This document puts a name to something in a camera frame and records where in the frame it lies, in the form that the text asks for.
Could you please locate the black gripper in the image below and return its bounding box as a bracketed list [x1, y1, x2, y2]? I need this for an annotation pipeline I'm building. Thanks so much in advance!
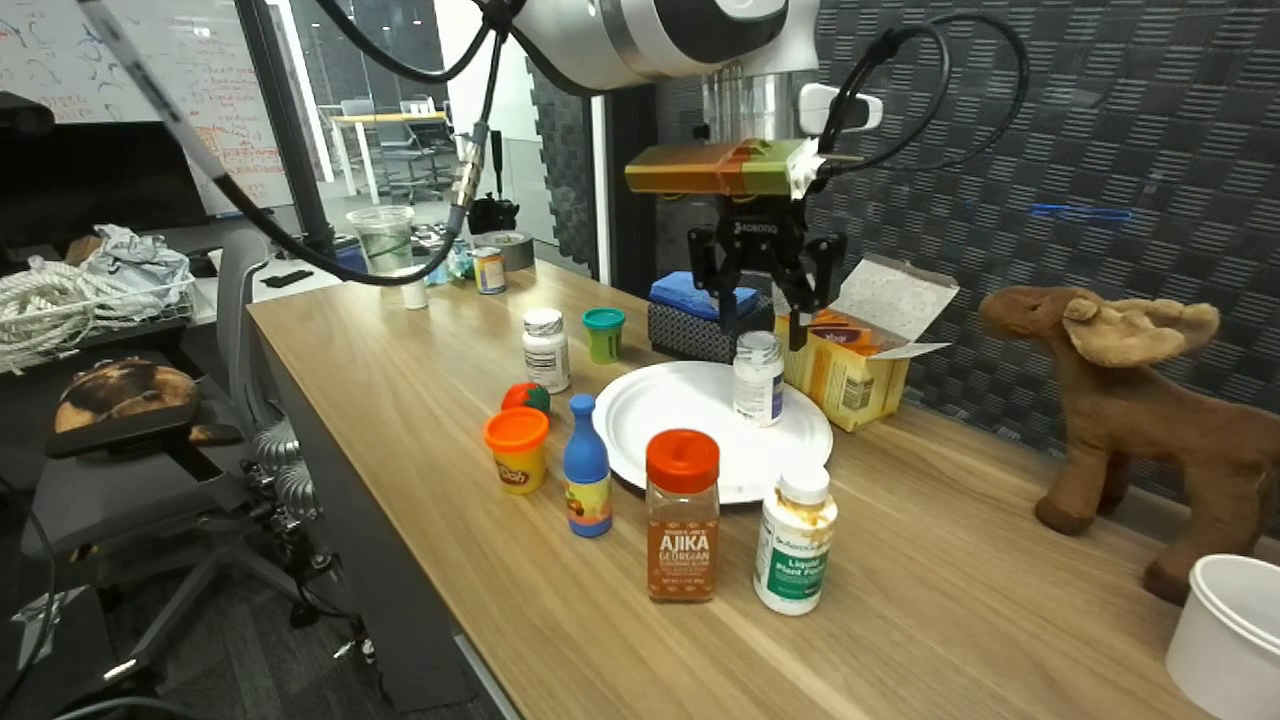
[686, 195, 853, 354]

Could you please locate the clear bottle white cap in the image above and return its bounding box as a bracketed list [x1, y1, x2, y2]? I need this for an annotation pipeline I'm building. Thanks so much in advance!
[727, 328, 788, 428]

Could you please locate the dough can green lid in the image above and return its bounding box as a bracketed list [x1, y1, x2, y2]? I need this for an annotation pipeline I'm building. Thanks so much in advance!
[579, 306, 631, 369]

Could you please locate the blue toy bottle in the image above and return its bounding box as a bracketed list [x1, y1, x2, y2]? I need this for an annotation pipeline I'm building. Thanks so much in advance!
[560, 388, 617, 545]

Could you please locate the spice bottle red lid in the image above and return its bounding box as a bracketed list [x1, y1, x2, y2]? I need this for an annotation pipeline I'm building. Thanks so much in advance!
[642, 428, 723, 609]

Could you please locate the white supplement bottle green label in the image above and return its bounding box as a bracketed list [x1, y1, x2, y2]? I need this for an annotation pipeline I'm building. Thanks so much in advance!
[753, 462, 845, 620]

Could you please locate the orange cup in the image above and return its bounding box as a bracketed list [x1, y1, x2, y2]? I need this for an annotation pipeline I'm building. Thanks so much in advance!
[481, 404, 555, 501]

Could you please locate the white paper plate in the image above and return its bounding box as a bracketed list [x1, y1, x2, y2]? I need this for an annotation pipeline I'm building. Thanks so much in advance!
[587, 358, 841, 511]

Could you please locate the red toy strawberry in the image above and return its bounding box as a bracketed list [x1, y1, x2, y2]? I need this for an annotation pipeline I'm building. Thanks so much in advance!
[497, 379, 555, 422]

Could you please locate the brown moose plush toy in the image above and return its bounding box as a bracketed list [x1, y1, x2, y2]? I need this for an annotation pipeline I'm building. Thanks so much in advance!
[975, 280, 1280, 609]

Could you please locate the blue and black patterned box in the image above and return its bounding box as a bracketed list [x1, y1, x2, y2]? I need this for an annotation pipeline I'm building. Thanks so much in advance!
[642, 268, 774, 363]

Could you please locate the yellow open cardboard box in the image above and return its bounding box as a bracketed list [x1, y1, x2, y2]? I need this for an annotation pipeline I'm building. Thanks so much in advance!
[781, 251, 962, 436]

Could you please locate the white light strip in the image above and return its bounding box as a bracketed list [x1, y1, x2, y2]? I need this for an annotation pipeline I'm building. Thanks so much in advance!
[582, 94, 611, 292]

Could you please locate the white wrist-mounted device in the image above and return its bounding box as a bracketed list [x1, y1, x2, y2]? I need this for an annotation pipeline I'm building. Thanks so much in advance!
[795, 79, 888, 136]

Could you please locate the white pill bottle grey label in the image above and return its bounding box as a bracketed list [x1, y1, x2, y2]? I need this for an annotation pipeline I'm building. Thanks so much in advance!
[516, 306, 570, 400]

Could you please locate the small glass jar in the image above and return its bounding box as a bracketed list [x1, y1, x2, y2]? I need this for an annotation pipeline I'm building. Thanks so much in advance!
[472, 239, 512, 298]

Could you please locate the black desk object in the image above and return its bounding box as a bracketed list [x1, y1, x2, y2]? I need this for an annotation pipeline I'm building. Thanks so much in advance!
[464, 195, 522, 239]

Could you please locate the blue tape strip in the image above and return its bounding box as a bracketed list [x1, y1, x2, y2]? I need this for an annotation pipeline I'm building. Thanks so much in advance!
[1024, 195, 1138, 230]

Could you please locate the clear plastic container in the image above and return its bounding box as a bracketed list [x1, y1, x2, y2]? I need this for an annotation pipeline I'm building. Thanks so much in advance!
[346, 203, 421, 277]

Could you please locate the white background table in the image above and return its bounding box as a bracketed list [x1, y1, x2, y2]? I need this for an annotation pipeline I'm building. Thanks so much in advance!
[325, 107, 455, 203]

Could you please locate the white side table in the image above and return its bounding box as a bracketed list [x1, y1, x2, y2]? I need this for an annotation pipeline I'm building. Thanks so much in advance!
[191, 256, 345, 328]

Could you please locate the black metal pole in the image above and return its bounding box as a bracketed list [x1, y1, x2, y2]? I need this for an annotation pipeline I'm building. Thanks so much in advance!
[236, 0, 340, 263]

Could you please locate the grey office chair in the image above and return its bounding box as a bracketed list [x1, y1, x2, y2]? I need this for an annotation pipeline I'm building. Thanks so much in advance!
[0, 233, 384, 718]

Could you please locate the white bowl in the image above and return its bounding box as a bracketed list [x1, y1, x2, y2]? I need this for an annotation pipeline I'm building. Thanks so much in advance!
[1159, 551, 1280, 720]

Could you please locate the grey clothes pile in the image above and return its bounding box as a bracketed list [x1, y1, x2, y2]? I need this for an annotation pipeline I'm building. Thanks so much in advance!
[54, 222, 201, 332]

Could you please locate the brown black patterned cushion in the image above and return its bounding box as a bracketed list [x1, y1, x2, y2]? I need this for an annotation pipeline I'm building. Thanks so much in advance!
[46, 354, 203, 457]

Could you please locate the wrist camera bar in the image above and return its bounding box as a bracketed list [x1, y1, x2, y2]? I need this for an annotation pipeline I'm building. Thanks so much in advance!
[621, 136, 829, 207]

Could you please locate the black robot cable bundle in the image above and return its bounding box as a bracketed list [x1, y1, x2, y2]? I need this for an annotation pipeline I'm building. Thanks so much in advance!
[76, 0, 516, 292]

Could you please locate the black looped cable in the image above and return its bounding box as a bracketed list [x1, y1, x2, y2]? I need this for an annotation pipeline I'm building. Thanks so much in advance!
[812, 8, 1037, 180]

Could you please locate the white rope bundle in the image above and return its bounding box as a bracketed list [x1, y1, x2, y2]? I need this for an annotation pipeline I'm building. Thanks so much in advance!
[0, 256, 106, 379]

